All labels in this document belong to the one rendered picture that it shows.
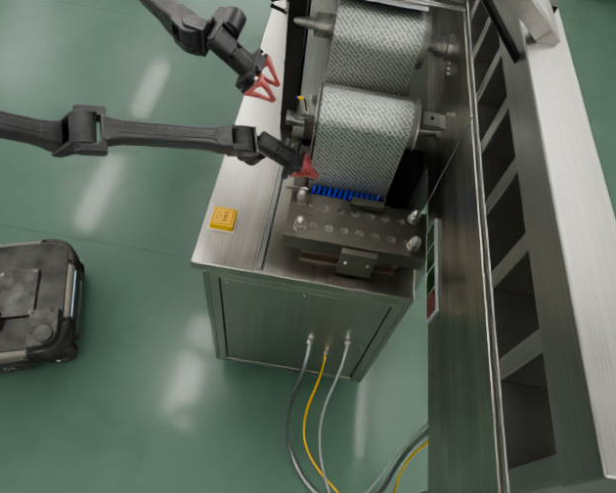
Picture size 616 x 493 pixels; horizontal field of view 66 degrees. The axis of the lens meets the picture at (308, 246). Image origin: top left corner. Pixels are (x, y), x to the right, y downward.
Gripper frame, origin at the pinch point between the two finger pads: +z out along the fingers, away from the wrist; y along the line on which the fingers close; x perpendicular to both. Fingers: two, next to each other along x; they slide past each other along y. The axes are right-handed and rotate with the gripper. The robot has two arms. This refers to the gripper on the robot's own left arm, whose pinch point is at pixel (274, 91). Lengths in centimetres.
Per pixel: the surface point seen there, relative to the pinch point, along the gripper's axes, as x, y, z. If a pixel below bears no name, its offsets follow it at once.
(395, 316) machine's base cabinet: -9, 31, 69
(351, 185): -2.4, 5.2, 34.7
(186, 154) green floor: -141, -86, 36
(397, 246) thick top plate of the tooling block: 6, 22, 48
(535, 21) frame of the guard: 60, 18, 9
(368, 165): 6.5, 5.0, 31.1
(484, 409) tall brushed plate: 39, 75, 27
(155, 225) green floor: -141, -34, 35
